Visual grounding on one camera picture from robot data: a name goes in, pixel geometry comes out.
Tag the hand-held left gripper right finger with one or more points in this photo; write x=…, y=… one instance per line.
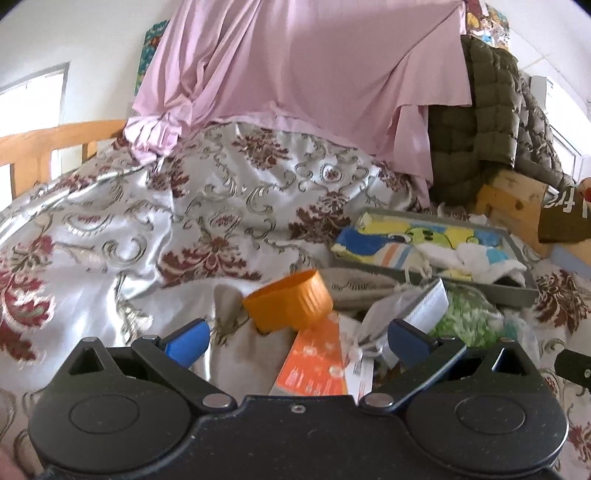
x=406, y=344

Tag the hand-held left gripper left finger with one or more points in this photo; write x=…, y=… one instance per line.
x=187, y=344

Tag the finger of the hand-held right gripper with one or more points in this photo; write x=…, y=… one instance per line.
x=575, y=367

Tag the grey face mask pack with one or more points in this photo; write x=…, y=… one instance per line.
x=429, y=304

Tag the grey tray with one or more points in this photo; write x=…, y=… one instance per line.
x=485, y=291

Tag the white whale print cloth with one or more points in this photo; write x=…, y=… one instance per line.
x=471, y=263

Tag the orange ribbed cap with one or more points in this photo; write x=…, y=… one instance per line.
x=291, y=302

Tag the bag of green pieces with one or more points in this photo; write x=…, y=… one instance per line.
x=466, y=318

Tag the orange white packet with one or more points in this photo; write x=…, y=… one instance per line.
x=314, y=360

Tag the cartoon print towel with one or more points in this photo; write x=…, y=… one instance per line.
x=415, y=235

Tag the floral satin bedspread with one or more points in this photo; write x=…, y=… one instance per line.
x=138, y=230

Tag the olive puffer jacket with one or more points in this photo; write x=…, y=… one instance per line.
x=485, y=92

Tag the white air conditioner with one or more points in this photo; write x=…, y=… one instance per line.
x=540, y=92

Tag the window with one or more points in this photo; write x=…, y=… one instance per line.
x=32, y=106

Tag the pink bed sheet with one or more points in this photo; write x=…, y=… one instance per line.
x=300, y=60

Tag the teal wall poster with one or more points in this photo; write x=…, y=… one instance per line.
x=150, y=55

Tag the colourful wall picture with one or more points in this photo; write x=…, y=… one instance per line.
x=487, y=23

